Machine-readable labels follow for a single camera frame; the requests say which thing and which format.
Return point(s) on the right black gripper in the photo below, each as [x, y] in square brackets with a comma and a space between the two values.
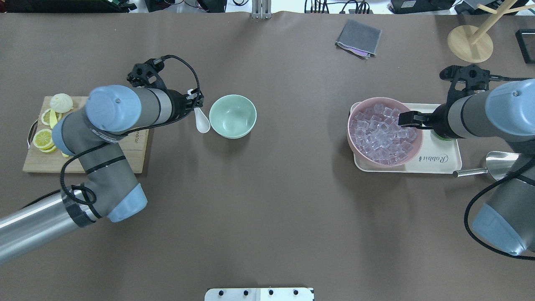
[440, 122]

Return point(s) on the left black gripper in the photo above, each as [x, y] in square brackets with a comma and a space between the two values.
[179, 107]

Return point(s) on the white ceramic spoon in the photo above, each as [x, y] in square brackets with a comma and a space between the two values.
[203, 124]

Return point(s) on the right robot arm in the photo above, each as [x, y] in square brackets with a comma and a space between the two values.
[501, 216]

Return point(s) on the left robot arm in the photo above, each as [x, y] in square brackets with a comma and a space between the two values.
[91, 135]

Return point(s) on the pile of clear ice cubes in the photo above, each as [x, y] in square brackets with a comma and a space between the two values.
[378, 133]

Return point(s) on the mint green bowl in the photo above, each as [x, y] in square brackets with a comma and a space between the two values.
[233, 116]

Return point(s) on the pink bowl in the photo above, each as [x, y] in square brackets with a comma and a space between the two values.
[355, 144]

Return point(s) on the metal ice scoop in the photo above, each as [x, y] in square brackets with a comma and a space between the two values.
[496, 165]

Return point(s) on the green lime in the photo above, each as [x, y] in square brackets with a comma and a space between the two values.
[442, 138]

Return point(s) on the cream rectangular tray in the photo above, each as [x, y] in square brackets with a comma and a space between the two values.
[379, 145]

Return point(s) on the wooden cutting board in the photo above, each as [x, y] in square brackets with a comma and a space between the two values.
[134, 147]

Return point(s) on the grey folded cloth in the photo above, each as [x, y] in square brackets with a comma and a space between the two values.
[359, 39]

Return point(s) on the wooden cup stand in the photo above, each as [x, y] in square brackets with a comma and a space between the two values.
[472, 44]

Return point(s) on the black tray right edge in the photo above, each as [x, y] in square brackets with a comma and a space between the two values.
[526, 42]

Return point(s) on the yellow plastic knife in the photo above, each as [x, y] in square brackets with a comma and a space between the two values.
[53, 122]

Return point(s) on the lemon slice rear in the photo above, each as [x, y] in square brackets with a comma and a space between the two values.
[45, 116]

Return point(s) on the lemon slice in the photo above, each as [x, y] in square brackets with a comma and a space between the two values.
[43, 141]
[45, 116]

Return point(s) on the lemon slice front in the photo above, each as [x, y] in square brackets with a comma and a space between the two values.
[43, 141]

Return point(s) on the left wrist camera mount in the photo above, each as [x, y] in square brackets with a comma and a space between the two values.
[146, 74]

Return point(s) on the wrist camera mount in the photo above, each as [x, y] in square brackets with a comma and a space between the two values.
[146, 74]
[465, 81]

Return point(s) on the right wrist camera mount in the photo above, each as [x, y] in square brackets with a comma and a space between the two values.
[465, 81]

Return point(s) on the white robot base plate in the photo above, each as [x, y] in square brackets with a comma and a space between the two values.
[260, 294]

